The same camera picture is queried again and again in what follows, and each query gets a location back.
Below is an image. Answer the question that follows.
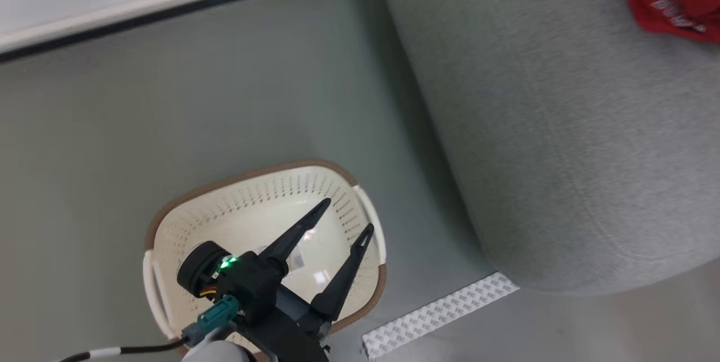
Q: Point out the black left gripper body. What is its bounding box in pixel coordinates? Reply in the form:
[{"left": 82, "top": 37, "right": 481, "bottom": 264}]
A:
[{"left": 216, "top": 252, "right": 334, "bottom": 362}]

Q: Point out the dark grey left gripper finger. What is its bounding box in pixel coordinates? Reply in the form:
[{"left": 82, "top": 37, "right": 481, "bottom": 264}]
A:
[
  {"left": 311, "top": 224, "right": 375, "bottom": 322},
  {"left": 259, "top": 198, "right": 332, "bottom": 273}
]

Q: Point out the cream perforated laundry basket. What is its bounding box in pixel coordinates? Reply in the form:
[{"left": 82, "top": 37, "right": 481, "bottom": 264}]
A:
[{"left": 143, "top": 160, "right": 389, "bottom": 360}]

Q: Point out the white printed tape strip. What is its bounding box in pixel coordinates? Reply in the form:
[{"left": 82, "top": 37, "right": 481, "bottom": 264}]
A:
[{"left": 362, "top": 272, "right": 521, "bottom": 360}]

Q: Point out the grey fabric sofa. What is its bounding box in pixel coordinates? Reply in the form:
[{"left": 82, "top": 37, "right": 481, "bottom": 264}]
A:
[{"left": 385, "top": 0, "right": 720, "bottom": 296}]

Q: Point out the teal cable connector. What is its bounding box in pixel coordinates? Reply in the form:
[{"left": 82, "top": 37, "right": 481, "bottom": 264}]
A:
[{"left": 181, "top": 295, "right": 242, "bottom": 347}]

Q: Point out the black cable with white band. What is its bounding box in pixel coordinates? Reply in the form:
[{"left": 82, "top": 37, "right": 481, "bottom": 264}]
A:
[{"left": 55, "top": 338, "right": 190, "bottom": 362}]

